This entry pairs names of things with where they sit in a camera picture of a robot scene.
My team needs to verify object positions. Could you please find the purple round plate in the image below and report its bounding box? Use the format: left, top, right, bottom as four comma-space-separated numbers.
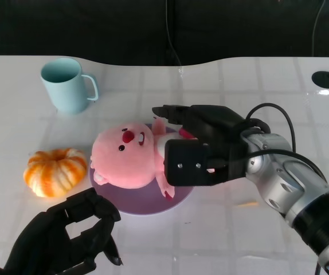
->
88, 123, 195, 215

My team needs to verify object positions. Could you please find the black looping arm cable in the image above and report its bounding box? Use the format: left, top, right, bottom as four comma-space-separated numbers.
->
245, 103, 297, 154

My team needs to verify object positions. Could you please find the black table grommet hole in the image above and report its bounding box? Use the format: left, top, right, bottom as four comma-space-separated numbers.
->
311, 70, 329, 88

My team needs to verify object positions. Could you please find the thin black hanging cable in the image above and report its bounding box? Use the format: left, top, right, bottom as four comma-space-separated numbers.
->
164, 0, 183, 67
311, 0, 326, 57

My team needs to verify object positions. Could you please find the orange white striped pumpkin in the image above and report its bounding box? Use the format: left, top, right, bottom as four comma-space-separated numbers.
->
23, 147, 88, 199

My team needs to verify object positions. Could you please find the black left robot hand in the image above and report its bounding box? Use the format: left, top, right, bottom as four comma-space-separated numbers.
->
0, 187, 124, 275

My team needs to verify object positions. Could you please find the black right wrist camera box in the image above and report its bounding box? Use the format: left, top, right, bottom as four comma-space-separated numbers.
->
163, 138, 213, 187

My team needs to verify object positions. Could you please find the light blue mug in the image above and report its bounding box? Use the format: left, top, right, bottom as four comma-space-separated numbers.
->
40, 57, 100, 115

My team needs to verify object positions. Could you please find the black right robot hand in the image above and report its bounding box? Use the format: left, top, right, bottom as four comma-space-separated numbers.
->
151, 104, 253, 186

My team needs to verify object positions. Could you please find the pink plush beaver doll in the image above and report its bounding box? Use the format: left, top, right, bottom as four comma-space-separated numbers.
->
89, 116, 216, 206

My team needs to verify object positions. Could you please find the black backdrop curtain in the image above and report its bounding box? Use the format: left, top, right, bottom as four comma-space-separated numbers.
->
0, 0, 329, 67

